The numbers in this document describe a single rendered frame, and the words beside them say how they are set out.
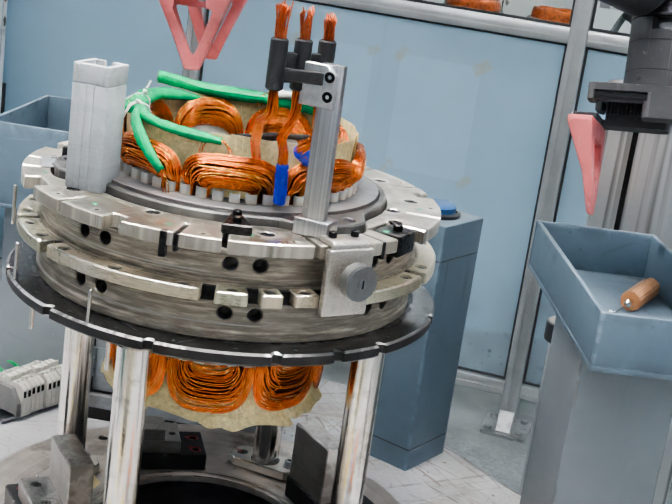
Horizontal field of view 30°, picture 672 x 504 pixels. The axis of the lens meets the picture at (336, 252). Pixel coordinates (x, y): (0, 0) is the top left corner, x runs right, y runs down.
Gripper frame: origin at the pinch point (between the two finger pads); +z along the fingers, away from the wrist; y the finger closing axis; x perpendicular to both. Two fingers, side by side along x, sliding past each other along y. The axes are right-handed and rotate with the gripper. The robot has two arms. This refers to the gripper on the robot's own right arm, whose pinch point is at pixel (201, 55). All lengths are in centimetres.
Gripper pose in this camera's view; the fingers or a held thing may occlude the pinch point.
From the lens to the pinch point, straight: 122.3
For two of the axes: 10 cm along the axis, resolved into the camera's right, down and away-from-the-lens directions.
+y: -1.1, 2.7, -9.6
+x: 9.9, 1.3, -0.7
